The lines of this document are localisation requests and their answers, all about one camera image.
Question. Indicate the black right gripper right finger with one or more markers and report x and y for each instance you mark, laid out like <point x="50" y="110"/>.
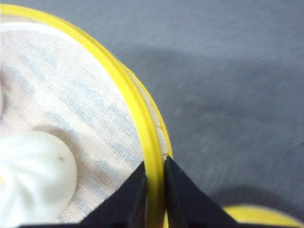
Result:
<point x="187" y="206"/>

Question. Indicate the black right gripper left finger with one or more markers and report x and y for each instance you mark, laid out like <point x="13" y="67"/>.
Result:
<point x="126" y="208"/>

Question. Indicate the front bamboo steamer basket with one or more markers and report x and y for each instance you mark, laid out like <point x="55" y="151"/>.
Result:
<point x="261" y="215"/>

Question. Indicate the white bun back right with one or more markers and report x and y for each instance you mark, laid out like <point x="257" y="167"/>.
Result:
<point x="38" y="178"/>

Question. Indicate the white steamer cloth liner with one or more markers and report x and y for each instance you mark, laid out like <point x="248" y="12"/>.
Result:
<point x="52" y="83"/>

